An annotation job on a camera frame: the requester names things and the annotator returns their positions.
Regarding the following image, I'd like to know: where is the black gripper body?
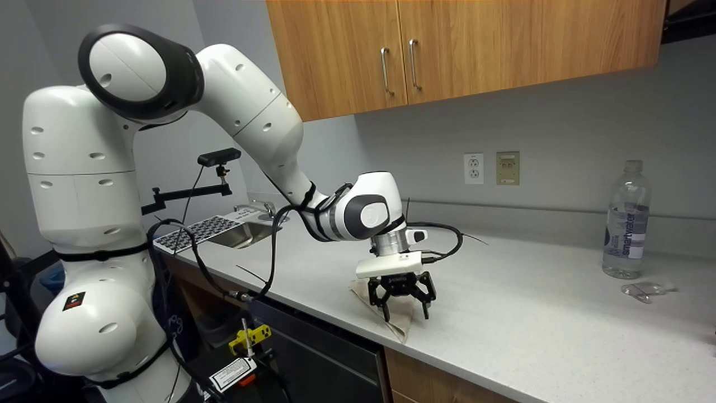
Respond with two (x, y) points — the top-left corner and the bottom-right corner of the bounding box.
(369, 272), (438, 303)

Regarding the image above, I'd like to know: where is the stained beige towel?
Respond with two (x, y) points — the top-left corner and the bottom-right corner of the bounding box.
(347, 279), (414, 344)

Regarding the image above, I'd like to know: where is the black dishwasher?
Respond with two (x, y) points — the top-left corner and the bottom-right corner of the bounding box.
(241, 289), (388, 403)

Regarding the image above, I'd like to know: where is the wooden base cabinet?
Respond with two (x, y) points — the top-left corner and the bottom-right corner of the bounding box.
(383, 345), (516, 403)

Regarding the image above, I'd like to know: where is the yellow clamp tool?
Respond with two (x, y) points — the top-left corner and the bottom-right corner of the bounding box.
(225, 320), (275, 358)

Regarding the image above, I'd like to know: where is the metal faucet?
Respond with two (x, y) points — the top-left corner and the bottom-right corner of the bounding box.
(229, 198), (291, 224)

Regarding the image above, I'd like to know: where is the steel sink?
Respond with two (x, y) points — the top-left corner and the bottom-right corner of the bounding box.
(151, 210), (284, 256)

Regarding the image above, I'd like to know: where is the white box with red part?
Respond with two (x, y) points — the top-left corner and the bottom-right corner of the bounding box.
(208, 357), (260, 394)

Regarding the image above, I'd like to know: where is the clear plastic water bottle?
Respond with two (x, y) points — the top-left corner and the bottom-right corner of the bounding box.
(599, 158), (652, 283)

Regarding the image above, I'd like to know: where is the clear plastic wrapper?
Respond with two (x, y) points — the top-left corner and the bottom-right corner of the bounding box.
(621, 279), (680, 307)

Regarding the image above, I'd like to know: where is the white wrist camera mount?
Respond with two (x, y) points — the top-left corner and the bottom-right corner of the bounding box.
(354, 252), (425, 284)

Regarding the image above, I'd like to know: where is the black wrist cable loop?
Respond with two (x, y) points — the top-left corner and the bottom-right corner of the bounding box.
(405, 220), (467, 266)

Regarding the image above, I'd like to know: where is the long black arm cable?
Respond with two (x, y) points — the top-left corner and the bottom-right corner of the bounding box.
(142, 205), (318, 303)

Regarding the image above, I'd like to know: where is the white wall outlet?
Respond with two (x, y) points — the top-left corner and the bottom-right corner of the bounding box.
(460, 152), (486, 188)

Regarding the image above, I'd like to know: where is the beige wall switch plate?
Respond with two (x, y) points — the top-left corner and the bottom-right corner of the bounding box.
(494, 151), (521, 188)

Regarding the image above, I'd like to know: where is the metal wall cabinet handle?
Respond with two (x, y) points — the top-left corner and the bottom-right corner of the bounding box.
(405, 38), (425, 97)
(377, 45), (396, 98)

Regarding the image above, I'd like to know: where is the black camera on jointed mount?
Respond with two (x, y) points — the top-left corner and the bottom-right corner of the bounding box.
(139, 147), (245, 217)

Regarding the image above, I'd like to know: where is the wooden wall cabinet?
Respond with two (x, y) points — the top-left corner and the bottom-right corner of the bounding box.
(264, 0), (668, 124)

